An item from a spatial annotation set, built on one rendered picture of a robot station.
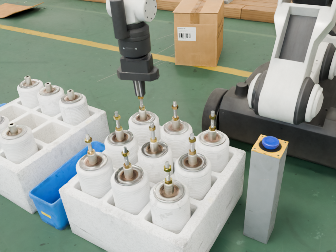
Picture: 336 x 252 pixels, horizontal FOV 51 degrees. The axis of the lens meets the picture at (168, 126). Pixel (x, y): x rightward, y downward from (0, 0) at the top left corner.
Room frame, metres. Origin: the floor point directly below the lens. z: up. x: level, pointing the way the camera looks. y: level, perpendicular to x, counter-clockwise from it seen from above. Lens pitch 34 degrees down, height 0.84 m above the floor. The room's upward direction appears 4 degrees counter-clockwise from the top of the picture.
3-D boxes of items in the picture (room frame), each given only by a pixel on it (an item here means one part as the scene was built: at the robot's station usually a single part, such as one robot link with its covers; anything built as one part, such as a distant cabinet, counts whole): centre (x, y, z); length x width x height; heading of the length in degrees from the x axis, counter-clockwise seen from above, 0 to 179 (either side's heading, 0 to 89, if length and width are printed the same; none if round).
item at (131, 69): (0.92, 0.07, 0.46); 0.13 x 0.10 x 0.12; 74
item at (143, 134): (0.92, 0.07, 0.16); 0.10 x 0.10 x 0.18
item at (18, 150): (0.89, 0.47, 0.16); 0.10 x 0.10 x 0.18
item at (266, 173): (0.66, -0.24, 0.16); 0.07 x 0.07 x 0.31; 57
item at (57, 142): (1.06, 0.49, 0.09); 0.39 x 0.39 x 0.18; 54
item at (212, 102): (1.15, -0.20, 0.10); 0.20 x 0.05 x 0.20; 146
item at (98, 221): (0.76, 0.04, 0.09); 0.39 x 0.39 x 0.18; 57
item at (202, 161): (0.69, -0.06, 0.25); 0.08 x 0.08 x 0.01
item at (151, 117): (0.92, 0.07, 0.25); 0.08 x 0.08 x 0.01
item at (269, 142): (0.66, -0.24, 0.32); 0.04 x 0.04 x 0.02
